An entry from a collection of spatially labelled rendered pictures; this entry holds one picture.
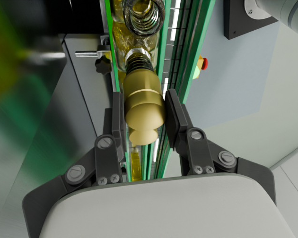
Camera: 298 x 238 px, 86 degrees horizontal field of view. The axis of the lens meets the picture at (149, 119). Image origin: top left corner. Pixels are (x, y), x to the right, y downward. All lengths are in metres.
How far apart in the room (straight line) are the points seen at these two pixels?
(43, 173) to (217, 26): 0.77
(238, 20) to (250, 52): 0.23
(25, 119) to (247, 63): 0.95
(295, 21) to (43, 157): 0.65
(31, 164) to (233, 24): 0.76
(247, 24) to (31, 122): 0.77
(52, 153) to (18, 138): 0.13
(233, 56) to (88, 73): 0.70
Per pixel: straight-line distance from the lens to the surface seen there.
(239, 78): 1.04
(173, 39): 0.43
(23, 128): 0.20
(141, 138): 0.18
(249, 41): 0.93
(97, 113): 0.56
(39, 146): 0.29
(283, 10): 0.65
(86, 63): 0.45
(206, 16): 0.34
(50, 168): 0.32
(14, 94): 0.20
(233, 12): 0.76
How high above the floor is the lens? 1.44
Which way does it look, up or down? 41 degrees down
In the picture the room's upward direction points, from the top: 171 degrees clockwise
